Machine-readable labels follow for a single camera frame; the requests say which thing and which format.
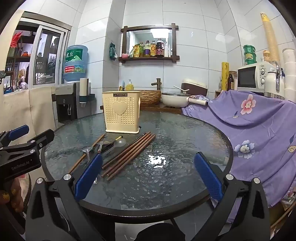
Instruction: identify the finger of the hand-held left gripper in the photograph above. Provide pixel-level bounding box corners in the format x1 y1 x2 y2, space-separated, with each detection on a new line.
0 125 30 149
5 129 55 155

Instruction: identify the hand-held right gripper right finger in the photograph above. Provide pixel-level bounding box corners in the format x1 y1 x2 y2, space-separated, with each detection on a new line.
194 152 271 241

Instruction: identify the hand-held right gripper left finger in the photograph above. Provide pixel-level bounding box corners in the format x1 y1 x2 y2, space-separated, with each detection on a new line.
25 152 104 241

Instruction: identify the cream plastic utensil holder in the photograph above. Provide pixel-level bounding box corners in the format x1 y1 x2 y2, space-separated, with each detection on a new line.
102 90 142 134

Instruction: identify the person's left hand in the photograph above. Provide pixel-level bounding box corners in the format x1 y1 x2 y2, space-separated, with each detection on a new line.
0 174 31 213

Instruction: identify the beige cloth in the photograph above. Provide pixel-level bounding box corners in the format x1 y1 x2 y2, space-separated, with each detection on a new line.
0 87 57 149

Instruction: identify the grey water dispenser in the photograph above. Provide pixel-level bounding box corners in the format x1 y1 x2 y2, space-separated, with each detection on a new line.
55 82 92 124

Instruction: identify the purple floral cloth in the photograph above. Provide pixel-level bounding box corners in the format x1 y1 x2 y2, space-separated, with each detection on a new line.
181 90 296 207

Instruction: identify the dark wooden display shelf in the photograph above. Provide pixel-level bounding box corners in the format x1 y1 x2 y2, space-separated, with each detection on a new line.
6 31 31 86

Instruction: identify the aluminium sliding window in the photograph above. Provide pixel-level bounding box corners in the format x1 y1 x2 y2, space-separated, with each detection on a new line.
3 11 71 94

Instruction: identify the dark wooden side table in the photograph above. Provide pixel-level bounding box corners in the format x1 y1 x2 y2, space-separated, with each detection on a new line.
100 102 183 114

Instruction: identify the white pot with glass lid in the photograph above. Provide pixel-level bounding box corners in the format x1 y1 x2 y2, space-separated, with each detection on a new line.
161 91 210 108

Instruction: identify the blue water jug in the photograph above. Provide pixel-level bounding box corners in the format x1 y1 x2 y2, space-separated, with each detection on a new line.
63 45 89 82

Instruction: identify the brown white rice cooker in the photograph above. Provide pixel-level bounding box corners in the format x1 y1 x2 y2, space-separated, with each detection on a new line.
181 79 208 96

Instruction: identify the red paper decoration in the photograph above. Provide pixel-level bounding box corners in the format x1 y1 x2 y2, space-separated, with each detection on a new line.
10 32 23 48

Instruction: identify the woven pattern basin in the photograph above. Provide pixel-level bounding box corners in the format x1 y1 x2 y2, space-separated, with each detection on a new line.
139 90 162 106

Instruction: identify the bronze faucet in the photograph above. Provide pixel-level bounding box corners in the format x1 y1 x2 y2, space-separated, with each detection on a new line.
151 78 162 91

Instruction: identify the white microwave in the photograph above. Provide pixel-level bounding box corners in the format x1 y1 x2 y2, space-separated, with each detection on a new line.
236 61 275 93

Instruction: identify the green hanging packet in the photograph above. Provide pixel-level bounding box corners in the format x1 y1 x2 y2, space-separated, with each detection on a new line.
109 42 118 61

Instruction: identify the yellow green packet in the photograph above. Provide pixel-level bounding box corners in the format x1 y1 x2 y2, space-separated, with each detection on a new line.
129 44 141 58

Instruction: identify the stack of white cups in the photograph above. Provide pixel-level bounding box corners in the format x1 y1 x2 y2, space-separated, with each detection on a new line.
282 48 296 103

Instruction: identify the wooden framed mirror shelf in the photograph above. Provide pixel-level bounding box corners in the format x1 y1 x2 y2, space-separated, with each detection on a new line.
118 23 180 63

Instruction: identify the dark soy sauce bottle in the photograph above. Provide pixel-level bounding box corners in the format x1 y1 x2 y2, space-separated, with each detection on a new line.
156 38 164 57

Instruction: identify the tall stack of paper cups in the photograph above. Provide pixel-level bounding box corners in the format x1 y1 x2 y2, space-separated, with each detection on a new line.
260 12 281 63

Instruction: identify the teal wall holder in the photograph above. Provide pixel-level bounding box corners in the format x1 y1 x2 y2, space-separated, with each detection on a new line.
79 93 96 103

